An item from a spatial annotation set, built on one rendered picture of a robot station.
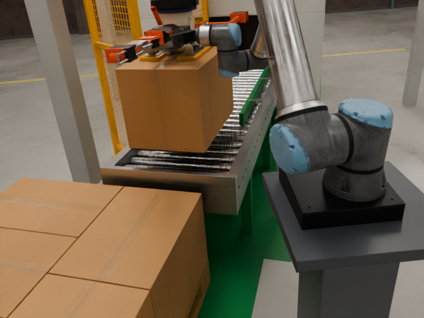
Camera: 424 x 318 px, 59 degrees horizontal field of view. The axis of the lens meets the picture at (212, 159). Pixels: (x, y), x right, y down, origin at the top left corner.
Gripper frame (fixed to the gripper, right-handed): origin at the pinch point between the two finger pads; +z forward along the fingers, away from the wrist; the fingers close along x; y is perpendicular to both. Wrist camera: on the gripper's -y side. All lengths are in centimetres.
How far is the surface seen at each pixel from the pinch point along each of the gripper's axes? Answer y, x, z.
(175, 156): 18, -67, 5
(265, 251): 10, -121, -46
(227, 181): -13, -62, -32
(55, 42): 55, -11, 94
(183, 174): -13, -60, -11
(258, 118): 65, -62, -34
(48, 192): -30, -67, 54
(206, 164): 9, -67, -15
